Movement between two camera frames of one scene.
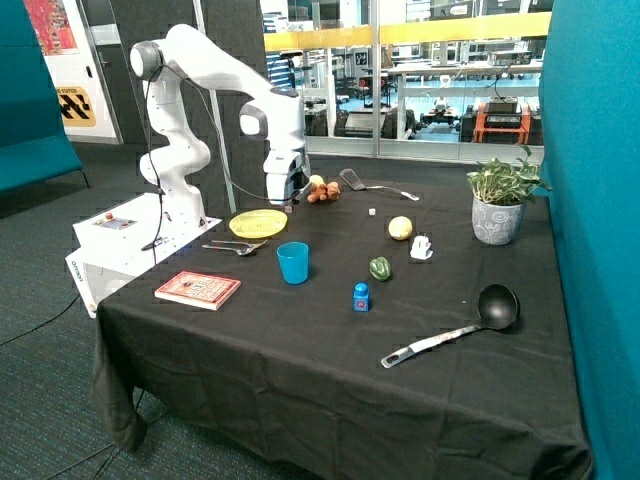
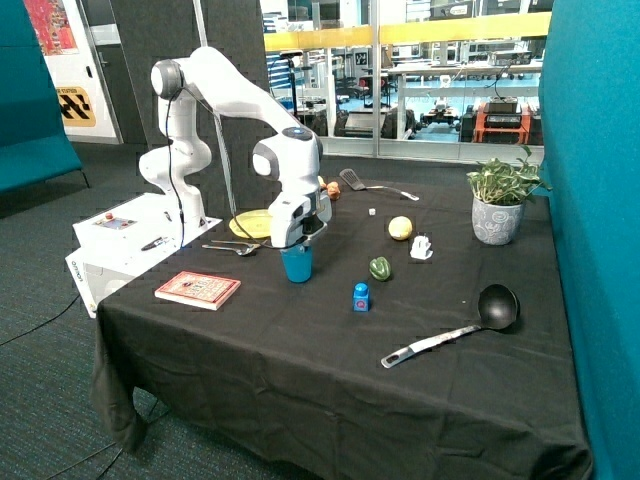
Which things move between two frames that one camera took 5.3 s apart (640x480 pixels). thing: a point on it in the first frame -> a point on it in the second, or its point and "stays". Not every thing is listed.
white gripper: [287, 172] -> [295, 216]
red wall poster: [52, 27] stays
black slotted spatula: [350, 176] stays
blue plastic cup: [294, 258] stays
